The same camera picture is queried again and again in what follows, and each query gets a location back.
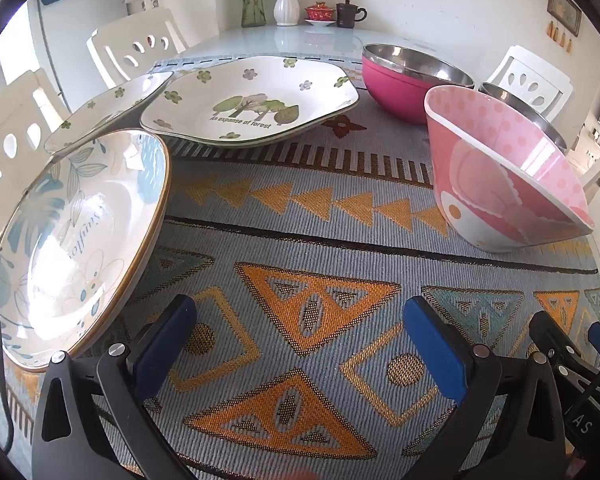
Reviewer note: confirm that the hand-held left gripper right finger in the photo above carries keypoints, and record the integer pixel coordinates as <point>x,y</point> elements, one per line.
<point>435,345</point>

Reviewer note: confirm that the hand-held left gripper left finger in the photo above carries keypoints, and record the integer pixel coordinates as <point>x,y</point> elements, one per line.
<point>165,345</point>

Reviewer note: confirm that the blue leaf gold-rimmed plate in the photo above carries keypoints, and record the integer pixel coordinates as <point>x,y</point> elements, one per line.
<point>80,260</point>

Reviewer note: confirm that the pink plastic bowl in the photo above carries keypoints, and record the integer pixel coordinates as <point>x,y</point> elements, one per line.
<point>480,200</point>

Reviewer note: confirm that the blue steel bowl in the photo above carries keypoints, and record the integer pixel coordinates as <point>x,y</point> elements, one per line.
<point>530,110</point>

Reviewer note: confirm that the small green flower plate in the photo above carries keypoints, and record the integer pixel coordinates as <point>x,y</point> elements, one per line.
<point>105,105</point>

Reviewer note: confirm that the magenta steel bowl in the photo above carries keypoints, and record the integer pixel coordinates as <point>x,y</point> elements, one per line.
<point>395,95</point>

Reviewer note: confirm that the large tree print plate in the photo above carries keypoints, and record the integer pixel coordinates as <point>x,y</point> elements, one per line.
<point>260,90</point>

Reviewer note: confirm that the patterned woven table mat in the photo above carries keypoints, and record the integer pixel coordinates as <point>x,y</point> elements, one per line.
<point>305,200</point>

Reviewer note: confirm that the small framed picture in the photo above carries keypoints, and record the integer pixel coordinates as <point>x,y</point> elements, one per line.
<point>564,9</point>

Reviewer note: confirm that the brown lidded mug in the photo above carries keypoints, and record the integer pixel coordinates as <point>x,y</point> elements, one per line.
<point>347,15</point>

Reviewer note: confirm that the red lidded teacup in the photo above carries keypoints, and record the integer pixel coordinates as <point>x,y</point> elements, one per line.
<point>320,12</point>

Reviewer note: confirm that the orange wall ornaments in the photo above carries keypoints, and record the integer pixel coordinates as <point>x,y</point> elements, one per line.
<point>560,36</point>

